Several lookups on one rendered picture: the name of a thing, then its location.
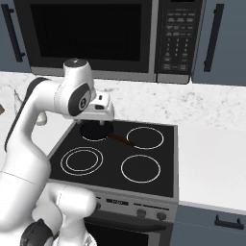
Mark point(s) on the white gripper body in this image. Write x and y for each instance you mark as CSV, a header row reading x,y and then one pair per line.
x,y
96,114

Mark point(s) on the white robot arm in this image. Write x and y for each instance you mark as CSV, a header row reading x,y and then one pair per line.
x,y
25,166

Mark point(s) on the black and steel stove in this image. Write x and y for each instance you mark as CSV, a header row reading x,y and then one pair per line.
x,y
112,160

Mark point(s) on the brown object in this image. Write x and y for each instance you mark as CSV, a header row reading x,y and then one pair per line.
x,y
1,110

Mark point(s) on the black microwave door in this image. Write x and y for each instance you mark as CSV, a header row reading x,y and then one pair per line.
x,y
86,32

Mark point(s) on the blue-grey cupboard door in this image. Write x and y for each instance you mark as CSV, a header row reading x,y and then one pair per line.
x,y
6,65
230,41

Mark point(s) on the black and steel microwave oven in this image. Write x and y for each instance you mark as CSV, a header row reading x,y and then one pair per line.
x,y
179,38

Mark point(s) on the black oven door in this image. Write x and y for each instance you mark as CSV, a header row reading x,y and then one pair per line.
x,y
128,238

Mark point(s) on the blue-grey drawer front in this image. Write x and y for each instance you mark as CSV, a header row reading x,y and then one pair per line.
x,y
198,233

